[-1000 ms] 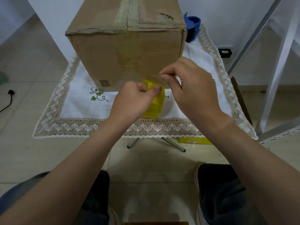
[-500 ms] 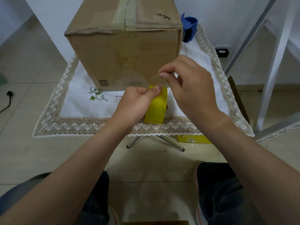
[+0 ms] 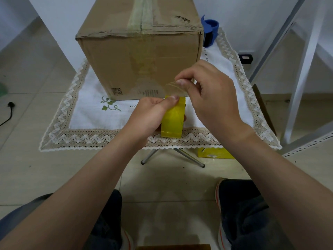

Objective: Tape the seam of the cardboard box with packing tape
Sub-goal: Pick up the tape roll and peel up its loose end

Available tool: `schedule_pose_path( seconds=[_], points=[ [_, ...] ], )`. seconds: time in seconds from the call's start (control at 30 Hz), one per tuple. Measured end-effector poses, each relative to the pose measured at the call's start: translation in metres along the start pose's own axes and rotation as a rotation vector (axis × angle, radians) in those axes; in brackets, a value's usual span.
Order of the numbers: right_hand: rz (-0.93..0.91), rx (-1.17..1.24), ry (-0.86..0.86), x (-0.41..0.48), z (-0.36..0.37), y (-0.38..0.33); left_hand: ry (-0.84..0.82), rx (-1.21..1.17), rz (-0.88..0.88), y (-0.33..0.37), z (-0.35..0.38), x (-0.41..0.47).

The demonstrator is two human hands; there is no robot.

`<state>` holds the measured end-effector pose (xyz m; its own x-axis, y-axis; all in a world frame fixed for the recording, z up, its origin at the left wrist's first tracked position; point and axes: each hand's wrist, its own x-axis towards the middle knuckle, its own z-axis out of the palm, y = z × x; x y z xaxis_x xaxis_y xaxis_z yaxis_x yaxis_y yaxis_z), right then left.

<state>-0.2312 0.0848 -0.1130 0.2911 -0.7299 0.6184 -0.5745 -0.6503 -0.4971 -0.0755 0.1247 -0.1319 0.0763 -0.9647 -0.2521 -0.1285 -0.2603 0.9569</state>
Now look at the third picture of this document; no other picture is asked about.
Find person's left forearm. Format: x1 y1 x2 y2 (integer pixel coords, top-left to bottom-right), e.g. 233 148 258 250
0 129 147 250

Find blue tape dispenser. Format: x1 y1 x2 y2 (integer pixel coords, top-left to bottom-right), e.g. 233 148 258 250
200 15 220 48

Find large brown cardboard box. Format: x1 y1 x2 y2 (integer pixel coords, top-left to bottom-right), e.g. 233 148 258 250
75 0 204 101

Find yellow packing tape roll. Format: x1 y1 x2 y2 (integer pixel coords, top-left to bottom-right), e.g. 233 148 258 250
197 147 235 160
161 80 193 139

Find person's right white shoe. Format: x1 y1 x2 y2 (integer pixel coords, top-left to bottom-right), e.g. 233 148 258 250
215 178 232 250

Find person's right trouser leg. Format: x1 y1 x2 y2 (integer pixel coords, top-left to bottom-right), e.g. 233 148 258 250
218 179 296 250

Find white lace-trimmed tablecloth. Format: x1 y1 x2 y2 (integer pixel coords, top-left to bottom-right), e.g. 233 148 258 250
39 27 283 152

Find white metal frame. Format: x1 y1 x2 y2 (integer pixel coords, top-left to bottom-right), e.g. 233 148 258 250
248 0 333 157

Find black power plug cable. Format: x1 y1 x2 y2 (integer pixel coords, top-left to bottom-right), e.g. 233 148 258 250
0 102 15 127

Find person's left hand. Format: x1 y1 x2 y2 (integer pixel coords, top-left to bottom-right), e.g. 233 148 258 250
122 95 187 151

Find person's white shoe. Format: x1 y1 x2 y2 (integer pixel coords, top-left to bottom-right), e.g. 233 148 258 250
120 228 135 250
215 178 232 250

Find person's right hand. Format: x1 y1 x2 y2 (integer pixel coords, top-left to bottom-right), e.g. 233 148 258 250
174 60 255 144

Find flat brown cardboard piece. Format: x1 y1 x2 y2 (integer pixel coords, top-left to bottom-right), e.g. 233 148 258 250
252 84 277 136

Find metal folding table legs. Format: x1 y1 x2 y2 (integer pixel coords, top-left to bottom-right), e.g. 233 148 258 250
141 148 206 168

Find person's left white shoe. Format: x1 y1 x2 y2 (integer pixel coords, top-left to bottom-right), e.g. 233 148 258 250
120 228 135 250

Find person's right forearm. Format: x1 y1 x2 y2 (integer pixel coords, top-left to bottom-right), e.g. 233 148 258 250
222 126 333 250

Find person's left trouser leg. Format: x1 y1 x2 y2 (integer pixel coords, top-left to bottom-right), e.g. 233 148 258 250
0 189 123 250

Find person's trouser leg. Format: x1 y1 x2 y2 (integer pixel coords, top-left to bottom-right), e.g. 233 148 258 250
218 179 296 250
0 189 123 250

